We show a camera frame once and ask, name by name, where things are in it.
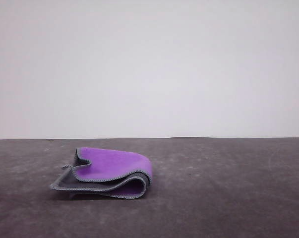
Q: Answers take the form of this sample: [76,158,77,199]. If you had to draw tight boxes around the purple towel with grey hem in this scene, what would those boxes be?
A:
[49,146,154,200]

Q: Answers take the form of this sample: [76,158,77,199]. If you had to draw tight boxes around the grey table cloth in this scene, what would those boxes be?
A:
[0,136,299,238]

